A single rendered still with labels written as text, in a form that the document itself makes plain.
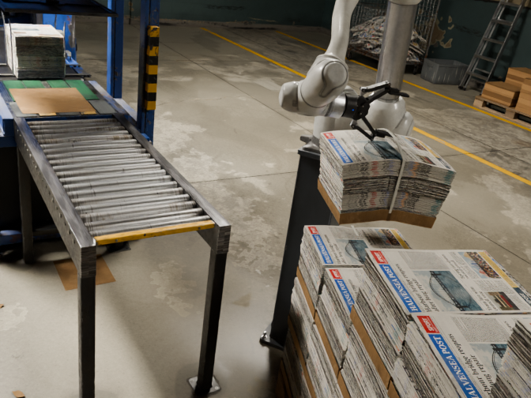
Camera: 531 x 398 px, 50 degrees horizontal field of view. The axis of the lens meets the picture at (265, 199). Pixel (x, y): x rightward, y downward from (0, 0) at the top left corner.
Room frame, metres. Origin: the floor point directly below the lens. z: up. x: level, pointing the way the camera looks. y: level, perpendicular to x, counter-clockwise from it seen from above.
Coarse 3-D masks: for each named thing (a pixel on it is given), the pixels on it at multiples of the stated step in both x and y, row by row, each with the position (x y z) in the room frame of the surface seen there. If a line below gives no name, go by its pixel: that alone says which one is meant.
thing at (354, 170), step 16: (320, 144) 1.95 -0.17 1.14; (336, 144) 1.85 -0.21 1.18; (352, 144) 1.85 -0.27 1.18; (368, 144) 1.86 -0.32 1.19; (336, 160) 1.76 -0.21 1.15; (352, 160) 1.72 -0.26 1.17; (368, 160) 1.72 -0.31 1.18; (384, 160) 1.72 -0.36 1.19; (320, 176) 1.96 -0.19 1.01; (336, 176) 1.78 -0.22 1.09; (352, 176) 1.70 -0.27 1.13; (368, 176) 1.71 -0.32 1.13; (384, 176) 1.73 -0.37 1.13; (336, 192) 1.78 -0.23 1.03; (352, 192) 1.71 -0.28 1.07; (368, 192) 1.72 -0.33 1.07; (384, 192) 1.74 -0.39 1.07; (352, 208) 1.72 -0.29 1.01; (368, 208) 1.73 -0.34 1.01
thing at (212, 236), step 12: (120, 120) 2.87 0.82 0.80; (132, 132) 2.71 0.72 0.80; (144, 144) 2.57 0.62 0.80; (156, 156) 2.43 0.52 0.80; (168, 168) 2.32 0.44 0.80; (180, 180) 2.21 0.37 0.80; (192, 192) 2.11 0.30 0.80; (204, 204) 2.01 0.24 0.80; (216, 216) 1.92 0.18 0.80; (216, 228) 1.87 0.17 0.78; (228, 228) 1.87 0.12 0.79; (216, 240) 1.86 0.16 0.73; (228, 240) 1.87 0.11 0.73; (216, 252) 1.85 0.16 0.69
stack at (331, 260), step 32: (320, 256) 1.69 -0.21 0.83; (352, 256) 1.72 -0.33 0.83; (320, 288) 1.63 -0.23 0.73; (352, 288) 1.51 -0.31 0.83; (320, 320) 1.58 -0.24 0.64; (288, 352) 1.84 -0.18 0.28; (320, 352) 1.51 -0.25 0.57; (352, 352) 1.30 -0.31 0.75; (288, 384) 1.77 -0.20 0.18; (320, 384) 1.45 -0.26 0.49; (352, 384) 1.24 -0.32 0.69
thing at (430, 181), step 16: (400, 144) 1.91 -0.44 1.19; (416, 144) 1.97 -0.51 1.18; (416, 160) 1.76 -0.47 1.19; (432, 160) 1.82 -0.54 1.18; (416, 176) 1.75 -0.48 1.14; (432, 176) 1.76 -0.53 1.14; (448, 176) 1.78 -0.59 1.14; (416, 192) 1.76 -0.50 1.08; (432, 192) 1.77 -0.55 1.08; (448, 192) 1.78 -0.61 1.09; (400, 208) 1.75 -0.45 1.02; (416, 208) 1.77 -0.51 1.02; (432, 208) 1.78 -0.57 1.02
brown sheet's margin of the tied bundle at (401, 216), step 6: (396, 216) 1.75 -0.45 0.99; (402, 216) 1.75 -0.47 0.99; (408, 216) 1.76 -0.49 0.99; (414, 216) 1.76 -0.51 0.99; (420, 216) 1.77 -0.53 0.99; (426, 216) 1.77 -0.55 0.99; (402, 222) 1.75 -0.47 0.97; (408, 222) 1.76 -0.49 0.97; (414, 222) 1.76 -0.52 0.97; (420, 222) 1.77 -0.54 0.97; (426, 222) 1.77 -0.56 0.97; (432, 222) 1.78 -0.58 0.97
